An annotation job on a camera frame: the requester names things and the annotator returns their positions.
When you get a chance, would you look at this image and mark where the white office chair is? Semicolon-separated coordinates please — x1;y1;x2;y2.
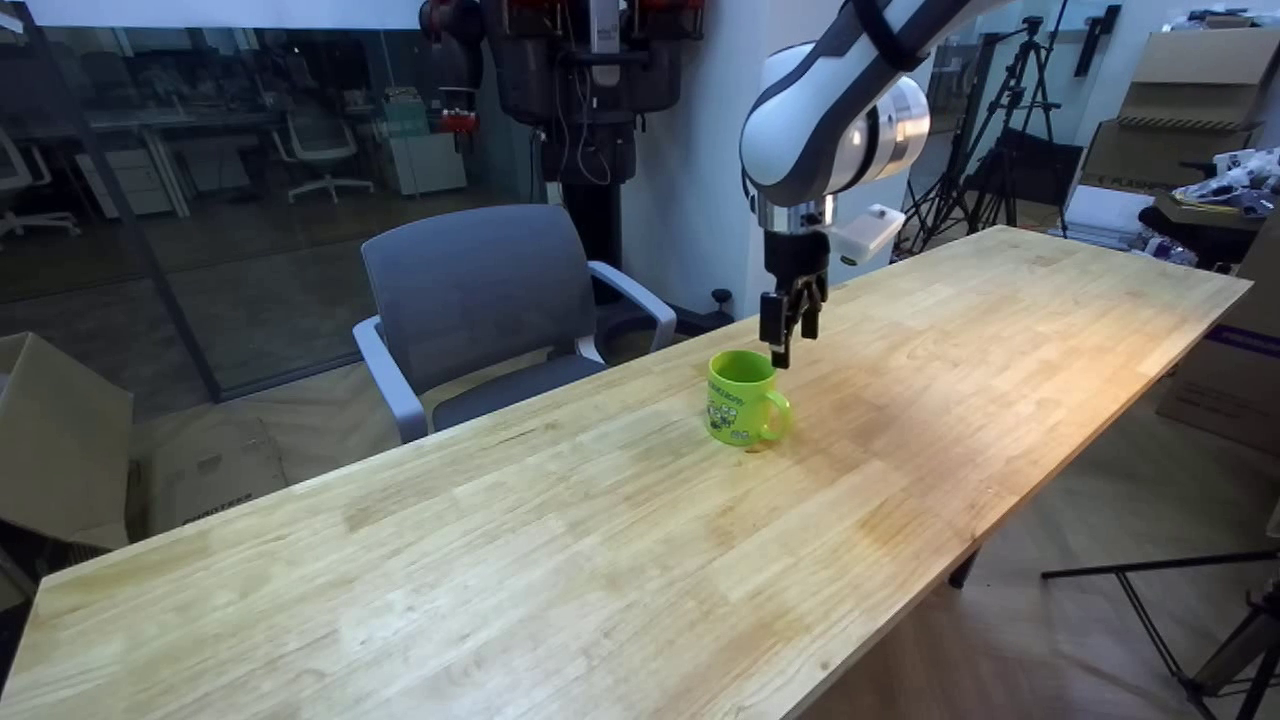
267;102;379;206

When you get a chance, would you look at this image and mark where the grey armchair white frame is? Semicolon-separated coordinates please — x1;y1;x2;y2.
346;201;684;447

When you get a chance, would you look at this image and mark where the large flat cardboard sheet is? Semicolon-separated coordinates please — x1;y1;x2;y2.
1075;23;1280;192

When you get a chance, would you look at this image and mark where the yellow-green plastic mug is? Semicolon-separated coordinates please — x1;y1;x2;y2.
705;342;798;456

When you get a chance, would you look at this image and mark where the beige cardboard box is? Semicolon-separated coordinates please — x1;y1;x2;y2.
0;328;139;557

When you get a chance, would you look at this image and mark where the black tripod with camera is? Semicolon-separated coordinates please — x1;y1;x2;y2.
886;10;1061;265

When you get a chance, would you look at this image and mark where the black folding chair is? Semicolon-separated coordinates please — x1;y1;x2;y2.
959;122;1087;238

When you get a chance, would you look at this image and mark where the white control box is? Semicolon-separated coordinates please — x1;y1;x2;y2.
828;201;913;281

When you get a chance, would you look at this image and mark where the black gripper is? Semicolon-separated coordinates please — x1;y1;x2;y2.
756;223;835;372

